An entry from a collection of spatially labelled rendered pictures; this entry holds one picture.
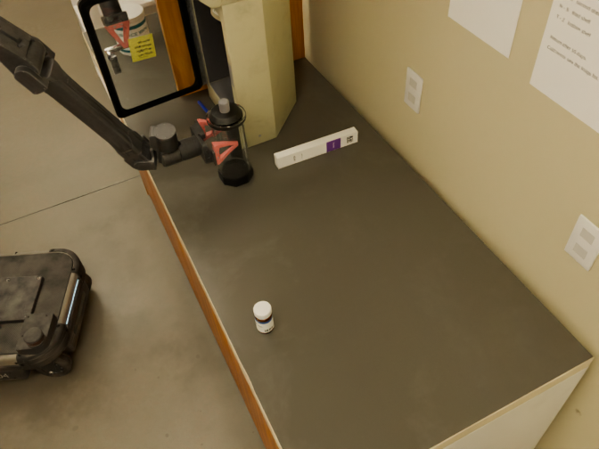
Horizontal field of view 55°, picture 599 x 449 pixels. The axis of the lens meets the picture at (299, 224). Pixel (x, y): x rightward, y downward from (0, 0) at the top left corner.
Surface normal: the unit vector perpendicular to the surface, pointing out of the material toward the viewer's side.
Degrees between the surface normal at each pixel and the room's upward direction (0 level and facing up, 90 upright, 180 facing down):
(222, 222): 0
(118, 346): 0
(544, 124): 90
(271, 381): 2
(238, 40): 90
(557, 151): 90
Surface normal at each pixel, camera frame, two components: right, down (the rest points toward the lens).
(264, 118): 0.44, 0.65
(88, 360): -0.05, -0.67
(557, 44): -0.89, 0.37
